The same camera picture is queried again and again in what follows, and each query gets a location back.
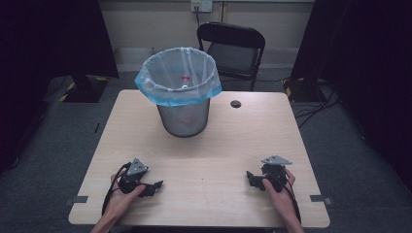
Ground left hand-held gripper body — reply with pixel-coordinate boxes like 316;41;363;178
118;156;150;195

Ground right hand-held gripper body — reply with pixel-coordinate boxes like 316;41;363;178
260;154;292;192

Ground grey mesh trash bin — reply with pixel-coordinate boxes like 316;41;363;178
156;98;212;139

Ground translucent blue bin bag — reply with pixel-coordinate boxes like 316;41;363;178
134;47;223;108

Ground person's left hand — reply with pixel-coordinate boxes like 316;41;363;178
105;168;147;224

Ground person's right hand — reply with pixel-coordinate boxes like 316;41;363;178
261;168;297;225

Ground grey tape strip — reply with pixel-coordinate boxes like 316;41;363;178
309;194;333;206
63;195;89;208

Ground black stand base striped tape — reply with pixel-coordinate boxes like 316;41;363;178
58;73;110;104
281;77;328;104

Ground black folding chair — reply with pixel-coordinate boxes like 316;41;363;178
196;21;266;92

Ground black curtain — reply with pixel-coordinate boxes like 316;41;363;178
0;0;120;174
290;0;412;192

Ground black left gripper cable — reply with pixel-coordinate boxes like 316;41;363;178
101;162;132;216

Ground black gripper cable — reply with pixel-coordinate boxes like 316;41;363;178
101;162;132;216
275;173;302;224

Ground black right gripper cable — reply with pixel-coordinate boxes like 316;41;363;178
275;173;302;224

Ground black floor cables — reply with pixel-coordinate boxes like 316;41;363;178
292;81;342;129

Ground black plugged power cable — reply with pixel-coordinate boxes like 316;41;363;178
193;5;202;29

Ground white wall socket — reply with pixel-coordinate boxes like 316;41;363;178
190;0;214;14

